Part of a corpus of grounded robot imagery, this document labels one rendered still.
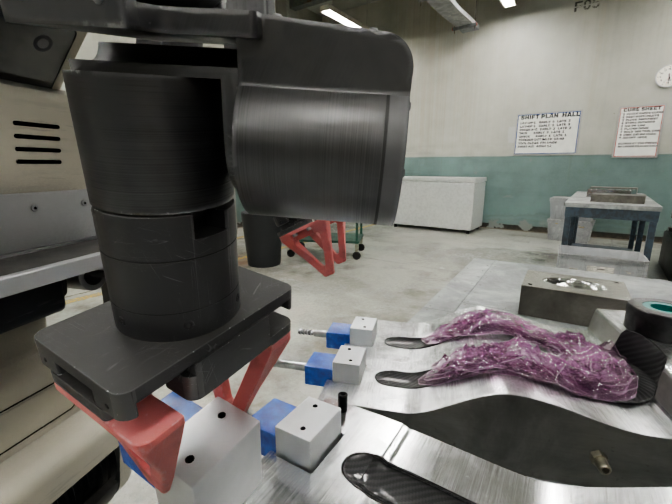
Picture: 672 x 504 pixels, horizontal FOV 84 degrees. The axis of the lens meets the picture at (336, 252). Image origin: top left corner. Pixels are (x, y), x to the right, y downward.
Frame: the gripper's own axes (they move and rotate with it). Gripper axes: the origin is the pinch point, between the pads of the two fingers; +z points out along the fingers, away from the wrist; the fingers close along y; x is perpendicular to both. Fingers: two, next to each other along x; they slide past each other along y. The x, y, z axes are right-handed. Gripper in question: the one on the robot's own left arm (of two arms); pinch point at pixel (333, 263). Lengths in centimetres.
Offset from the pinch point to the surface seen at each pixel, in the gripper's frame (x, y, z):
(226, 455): -1.9, -34.1, 3.1
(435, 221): 21, 636, 82
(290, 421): 1.4, -23.3, 8.1
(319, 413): -0.5, -21.7, 9.1
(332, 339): 7.4, 4.4, 11.8
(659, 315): -35.1, 4.1, 23.0
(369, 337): 1.4, 4.1, 13.4
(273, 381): 102, 118, 61
